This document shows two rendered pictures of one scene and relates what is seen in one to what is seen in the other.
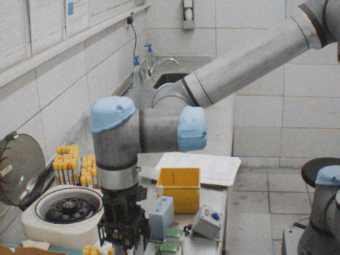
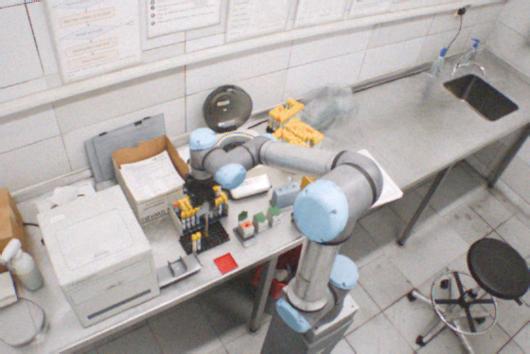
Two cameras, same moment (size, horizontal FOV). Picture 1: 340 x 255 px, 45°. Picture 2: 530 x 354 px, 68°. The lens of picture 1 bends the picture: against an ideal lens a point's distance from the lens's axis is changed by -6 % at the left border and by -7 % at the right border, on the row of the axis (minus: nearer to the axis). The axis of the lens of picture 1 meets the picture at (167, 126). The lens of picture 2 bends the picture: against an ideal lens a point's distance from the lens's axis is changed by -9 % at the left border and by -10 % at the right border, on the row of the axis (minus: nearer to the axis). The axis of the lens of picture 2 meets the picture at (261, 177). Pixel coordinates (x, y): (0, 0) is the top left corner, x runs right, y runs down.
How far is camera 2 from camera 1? 0.86 m
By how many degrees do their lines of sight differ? 41
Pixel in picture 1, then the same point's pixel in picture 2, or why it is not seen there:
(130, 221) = (196, 194)
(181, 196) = not seen: hidden behind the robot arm
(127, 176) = (198, 174)
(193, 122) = (223, 175)
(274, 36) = (311, 159)
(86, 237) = not seen: hidden behind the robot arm
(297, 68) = not seen: outside the picture
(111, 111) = (193, 141)
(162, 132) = (210, 168)
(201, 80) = (267, 151)
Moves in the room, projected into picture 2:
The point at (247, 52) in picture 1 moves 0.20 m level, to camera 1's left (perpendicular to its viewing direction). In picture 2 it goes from (293, 156) to (242, 115)
